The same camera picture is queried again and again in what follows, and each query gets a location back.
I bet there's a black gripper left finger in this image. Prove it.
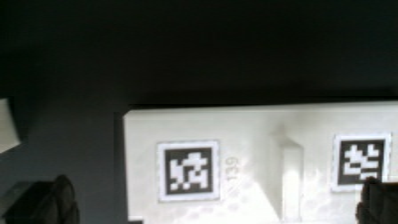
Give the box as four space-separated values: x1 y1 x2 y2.
2 175 80 224

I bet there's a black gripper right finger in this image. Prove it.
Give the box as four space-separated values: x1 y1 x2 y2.
356 177 398 224

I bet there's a white obstacle fence right piece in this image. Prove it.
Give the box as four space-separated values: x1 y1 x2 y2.
0 98 20 154

